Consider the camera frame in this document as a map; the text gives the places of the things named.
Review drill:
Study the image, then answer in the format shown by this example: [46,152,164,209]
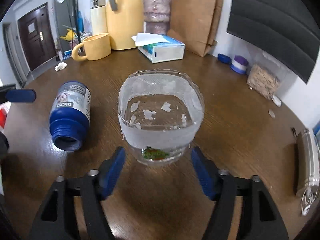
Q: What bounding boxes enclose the brown paper bag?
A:
[167,0,224,57]

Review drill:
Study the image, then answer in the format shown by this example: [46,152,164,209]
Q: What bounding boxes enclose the clear plastic santa cup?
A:
[118,69,204,166]

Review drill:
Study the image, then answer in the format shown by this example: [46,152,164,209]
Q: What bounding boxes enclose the purple white small jar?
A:
[230,55,248,75]

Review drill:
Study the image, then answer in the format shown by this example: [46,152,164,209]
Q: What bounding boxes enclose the wire shelf with clutter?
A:
[53,0,84,60]

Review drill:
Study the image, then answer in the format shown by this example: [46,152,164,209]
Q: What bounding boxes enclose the blue supplement bottle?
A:
[49,81,91,152]

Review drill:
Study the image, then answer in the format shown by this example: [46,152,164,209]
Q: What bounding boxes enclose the white thermos bottle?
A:
[90,0,107,35]

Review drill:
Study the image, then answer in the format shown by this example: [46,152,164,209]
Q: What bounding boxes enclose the stainless steel tumbler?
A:
[291,127,319,216]

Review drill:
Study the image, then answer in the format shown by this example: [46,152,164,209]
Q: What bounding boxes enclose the pink textured vase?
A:
[143,0,171,35]

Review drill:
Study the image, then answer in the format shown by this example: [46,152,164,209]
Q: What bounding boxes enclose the dark wooden door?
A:
[17,3,56,71]

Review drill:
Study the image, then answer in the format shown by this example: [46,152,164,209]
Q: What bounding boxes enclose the blue bottle cap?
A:
[217,54,232,64]

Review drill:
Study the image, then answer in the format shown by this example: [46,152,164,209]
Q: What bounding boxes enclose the crumpled white tissue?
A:
[55,62,67,72]

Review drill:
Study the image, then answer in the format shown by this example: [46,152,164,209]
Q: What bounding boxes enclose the yellow mug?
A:
[72,33,111,62]

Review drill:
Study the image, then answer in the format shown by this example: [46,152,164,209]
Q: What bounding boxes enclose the yellow thermos jug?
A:
[106,0,144,50]

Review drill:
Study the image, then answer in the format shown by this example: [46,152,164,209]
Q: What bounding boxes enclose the tissue box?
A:
[131,33,185,63]

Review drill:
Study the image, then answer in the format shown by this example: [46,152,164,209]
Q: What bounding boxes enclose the black tripod stand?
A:
[72,0,81,44]

